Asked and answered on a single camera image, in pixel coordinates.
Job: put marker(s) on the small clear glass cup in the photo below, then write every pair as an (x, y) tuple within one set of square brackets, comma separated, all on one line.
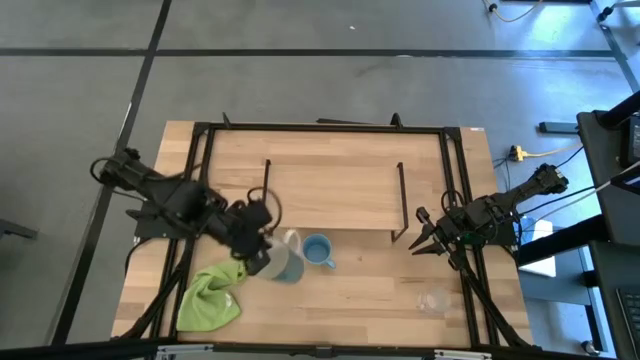
[(435, 300)]

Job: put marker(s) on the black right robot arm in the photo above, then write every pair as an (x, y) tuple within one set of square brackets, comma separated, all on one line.
[(520, 192)]

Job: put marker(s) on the yellow power strip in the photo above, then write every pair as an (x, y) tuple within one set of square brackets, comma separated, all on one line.
[(518, 153)]

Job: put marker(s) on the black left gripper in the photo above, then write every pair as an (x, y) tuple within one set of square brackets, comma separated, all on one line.
[(247, 227)]

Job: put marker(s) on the large teal ribbed mug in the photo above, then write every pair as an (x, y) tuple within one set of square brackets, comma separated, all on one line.
[(285, 262)]

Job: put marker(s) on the wooden shelf with black legs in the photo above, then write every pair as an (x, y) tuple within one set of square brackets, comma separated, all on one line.
[(340, 200)]

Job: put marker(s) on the silver aluminium bracket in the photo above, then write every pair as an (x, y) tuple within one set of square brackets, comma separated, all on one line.
[(185, 350), (462, 355)]

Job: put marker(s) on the grey floor foot bar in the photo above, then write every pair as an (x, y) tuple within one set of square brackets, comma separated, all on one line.
[(557, 128)]

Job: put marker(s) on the caster wheel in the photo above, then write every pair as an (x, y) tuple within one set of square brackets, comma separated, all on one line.
[(590, 347)]

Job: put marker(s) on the light blue mug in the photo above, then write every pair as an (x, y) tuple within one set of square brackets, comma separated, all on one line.
[(317, 250)]

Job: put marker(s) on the laptop keyboard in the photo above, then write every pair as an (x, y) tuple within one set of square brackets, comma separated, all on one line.
[(631, 320)]

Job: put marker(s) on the black side desk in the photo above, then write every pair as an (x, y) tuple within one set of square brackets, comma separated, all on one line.
[(610, 210)]

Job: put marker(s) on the green cloth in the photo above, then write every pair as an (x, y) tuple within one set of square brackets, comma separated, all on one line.
[(205, 300)]

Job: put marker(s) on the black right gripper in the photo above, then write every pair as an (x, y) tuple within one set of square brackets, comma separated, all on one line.
[(457, 227)]

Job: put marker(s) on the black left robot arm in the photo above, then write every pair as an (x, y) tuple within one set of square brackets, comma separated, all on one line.
[(165, 195)]

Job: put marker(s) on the grey furniture foot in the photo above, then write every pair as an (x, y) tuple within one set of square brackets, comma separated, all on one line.
[(15, 230)]

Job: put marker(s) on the white floor box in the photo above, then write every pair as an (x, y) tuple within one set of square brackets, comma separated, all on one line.
[(540, 265)]

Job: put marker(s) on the black metal table frame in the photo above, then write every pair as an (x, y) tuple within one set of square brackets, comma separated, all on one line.
[(325, 128)]

